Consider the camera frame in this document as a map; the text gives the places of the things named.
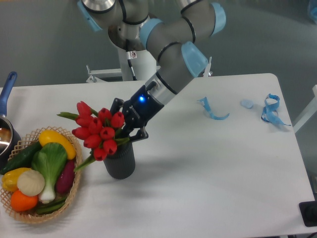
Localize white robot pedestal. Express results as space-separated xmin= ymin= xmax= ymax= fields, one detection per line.
xmin=117 ymin=48 xmax=158 ymax=81

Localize yellow bell pepper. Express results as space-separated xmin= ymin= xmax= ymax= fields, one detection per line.
xmin=1 ymin=168 xmax=31 ymax=192

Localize purple sweet potato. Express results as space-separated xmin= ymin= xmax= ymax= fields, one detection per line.
xmin=55 ymin=160 xmax=75 ymax=194

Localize woven wicker basket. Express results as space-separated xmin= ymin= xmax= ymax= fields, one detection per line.
xmin=0 ymin=126 xmax=83 ymax=224

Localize white frame right edge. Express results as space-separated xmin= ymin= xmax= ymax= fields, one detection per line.
xmin=293 ymin=85 xmax=317 ymax=133

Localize orange fruit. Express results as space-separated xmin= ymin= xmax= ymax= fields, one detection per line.
xmin=10 ymin=190 xmax=38 ymax=212

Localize green bean pods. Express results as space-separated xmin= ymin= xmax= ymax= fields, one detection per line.
xmin=35 ymin=196 xmax=67 ymax=215

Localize white metal base frame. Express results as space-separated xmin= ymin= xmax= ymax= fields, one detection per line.
xmin=86 ymin=56 xmax=213 ymax=83

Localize tangled blue ribbon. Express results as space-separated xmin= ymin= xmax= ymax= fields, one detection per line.
xmin=261 ymin=94 xmax=291 ymax=126

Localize green bok choy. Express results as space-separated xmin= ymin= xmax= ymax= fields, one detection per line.
xmin=31 ymin=143 xmax=67 ymax=204

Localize dark grey ribbed vase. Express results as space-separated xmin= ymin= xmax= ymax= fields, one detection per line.
xmin=104 ymin=142 xmax=135 ymax=179

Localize blue handled saucepan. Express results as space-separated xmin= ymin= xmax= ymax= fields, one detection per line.
xmin=0 ymin=71 xmax=21 ymax=169

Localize yellow squash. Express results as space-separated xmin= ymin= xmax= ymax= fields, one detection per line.
xmin=39 ymin=129 xmax=77 ymax=160

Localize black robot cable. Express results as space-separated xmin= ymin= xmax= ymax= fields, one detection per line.
xmin=125 ymin=39 xmax=138 ymax=81

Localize black device at table edge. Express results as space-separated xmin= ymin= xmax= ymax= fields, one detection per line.
xmin=299 ymin=201 xmax=317 ymax=227

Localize curled blue ribbon strip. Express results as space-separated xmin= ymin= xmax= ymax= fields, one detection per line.
xmin=198 ymin=97 xmax=230 ymax=120

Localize dark green cucumber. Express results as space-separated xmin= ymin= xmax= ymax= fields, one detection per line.
xmin=0 ymin=141 xmax=42 ymax=175

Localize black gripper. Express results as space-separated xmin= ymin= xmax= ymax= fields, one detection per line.
xmin=109 ymin=85 xmax=164 ymax=143

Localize red tulip bouquet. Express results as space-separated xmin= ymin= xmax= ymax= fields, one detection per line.
xmin=57 ymin=101 xmax=129 ymax=172

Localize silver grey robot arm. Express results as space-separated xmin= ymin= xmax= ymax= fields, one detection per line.
xmin=77 ymin=0 xmax=226 ymax=142

